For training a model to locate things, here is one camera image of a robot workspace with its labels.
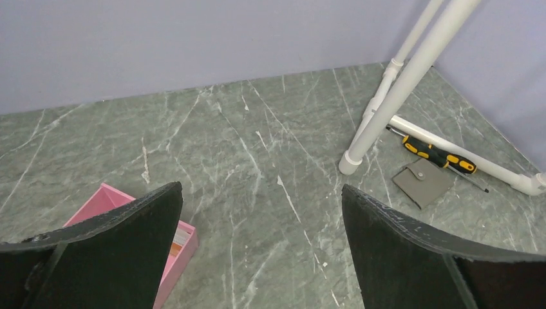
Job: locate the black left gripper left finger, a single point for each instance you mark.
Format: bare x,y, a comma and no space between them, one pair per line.
112,260

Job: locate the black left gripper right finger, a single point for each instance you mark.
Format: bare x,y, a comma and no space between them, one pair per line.
401,262

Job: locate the grey leather card holder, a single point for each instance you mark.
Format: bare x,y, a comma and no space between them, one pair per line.
423,182

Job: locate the orange credit card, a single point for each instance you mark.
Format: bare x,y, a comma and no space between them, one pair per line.
181,237

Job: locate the yellow black screwdriver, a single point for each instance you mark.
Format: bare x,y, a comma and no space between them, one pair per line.
458,162
422,150

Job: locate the white PVC pipe frame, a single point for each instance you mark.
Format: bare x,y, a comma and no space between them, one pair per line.
399,80

